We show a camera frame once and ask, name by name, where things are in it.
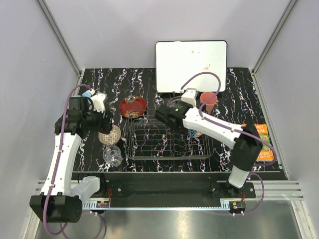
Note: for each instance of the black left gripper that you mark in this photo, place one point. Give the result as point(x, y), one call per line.
point(103, 126)

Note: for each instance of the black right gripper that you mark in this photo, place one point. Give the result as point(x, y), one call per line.
point(176, 102)

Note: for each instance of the brown checkered patterned bowl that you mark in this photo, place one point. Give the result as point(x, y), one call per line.
point(112, 138)

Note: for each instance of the blue geometric patterned bowl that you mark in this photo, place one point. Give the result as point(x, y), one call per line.
point(194, 133)

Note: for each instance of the red floral plate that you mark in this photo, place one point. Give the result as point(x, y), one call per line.
point(132, 107)

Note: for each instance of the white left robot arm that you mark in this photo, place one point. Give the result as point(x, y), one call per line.
point(58, 201)

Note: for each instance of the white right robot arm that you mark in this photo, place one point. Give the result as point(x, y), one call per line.
point(225, 132)

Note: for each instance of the clear glass bowl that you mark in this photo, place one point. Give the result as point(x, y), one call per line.
point(173, 102)

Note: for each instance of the light blue headphones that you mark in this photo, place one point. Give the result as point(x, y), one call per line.
point(87, 94)

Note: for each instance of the pink plastic cup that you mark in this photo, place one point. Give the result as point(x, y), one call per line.
point(210, 99)

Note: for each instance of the clear faceted glass tumbler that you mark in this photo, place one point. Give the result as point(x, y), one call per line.
point(112, 155)

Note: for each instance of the white dry-erase board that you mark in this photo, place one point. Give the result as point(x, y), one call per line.
point(191, 64)

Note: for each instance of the orange treehouse book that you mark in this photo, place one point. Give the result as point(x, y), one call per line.
point(265, 144)

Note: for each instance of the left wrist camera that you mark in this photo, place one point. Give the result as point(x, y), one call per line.
point(78, 103)

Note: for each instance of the black wire dish rack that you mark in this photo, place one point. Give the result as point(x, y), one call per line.
point(149, 139)

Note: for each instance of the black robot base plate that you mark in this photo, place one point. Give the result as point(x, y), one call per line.
point(168, 190)

